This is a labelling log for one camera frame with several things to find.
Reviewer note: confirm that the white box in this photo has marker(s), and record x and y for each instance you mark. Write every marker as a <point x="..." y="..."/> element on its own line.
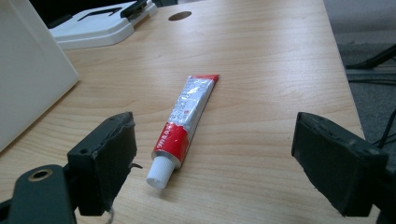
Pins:
<point x="28" y="68"/>

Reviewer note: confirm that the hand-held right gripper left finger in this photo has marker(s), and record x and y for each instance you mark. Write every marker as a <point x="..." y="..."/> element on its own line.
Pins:
<point x="102" y="161"/>

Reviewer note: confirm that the white device base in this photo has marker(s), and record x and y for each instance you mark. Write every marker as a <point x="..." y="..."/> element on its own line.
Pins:
<point x="99" y="26"/>

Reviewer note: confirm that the red and silver ointment tube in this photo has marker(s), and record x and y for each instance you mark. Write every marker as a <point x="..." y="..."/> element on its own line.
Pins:
<point x="181" y="127"/>

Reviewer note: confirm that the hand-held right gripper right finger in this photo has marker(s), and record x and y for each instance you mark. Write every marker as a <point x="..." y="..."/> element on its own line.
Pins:
<point x="336" y="161"/>

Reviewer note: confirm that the black stand leg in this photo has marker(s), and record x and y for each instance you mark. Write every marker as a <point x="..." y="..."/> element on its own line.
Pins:
<point x="372" y="59"/>

